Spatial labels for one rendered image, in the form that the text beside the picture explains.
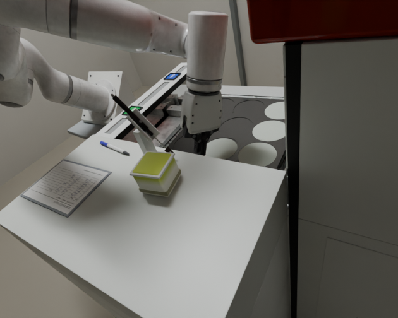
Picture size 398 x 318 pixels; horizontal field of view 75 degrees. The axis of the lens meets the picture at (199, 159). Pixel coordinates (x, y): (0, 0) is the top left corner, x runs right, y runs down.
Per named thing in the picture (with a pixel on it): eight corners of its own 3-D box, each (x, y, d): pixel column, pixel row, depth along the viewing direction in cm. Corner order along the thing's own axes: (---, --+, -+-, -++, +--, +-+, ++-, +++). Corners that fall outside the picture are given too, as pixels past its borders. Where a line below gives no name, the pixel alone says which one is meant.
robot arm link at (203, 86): (210, 71, 65) (209, 84, 67) (179, 74, 61) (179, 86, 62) (231, 79, 59) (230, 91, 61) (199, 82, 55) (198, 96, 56)
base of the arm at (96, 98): (84, 114, 125) (45, 105, 109) (95, 76, 122) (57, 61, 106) (108, 126, 115) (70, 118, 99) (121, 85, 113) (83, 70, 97)
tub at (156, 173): (183, 174, 59) (174, 152, 55) (169, 199, 55) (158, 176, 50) (156, 171, 63) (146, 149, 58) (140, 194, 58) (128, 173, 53)
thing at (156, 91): (205, 91, 121) (198, 62, 112) (131, 171, 89) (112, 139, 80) (189, 90, 126) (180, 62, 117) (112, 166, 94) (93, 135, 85)
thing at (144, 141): (169, 153, 67) (151, 108, 58) (160, 163, 65) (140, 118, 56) (151, 149, 70) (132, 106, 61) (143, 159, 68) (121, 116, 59)
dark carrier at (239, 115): (307, 102, 82) (307, 100, 81) (273, 177, 62) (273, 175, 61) (212, 96, 99) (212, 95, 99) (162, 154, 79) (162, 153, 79)
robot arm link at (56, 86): (53, 104, 106) (-19, 88, 85) (57, 60, 106) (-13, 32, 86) (71, 103, 100) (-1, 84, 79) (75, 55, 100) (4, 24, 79)
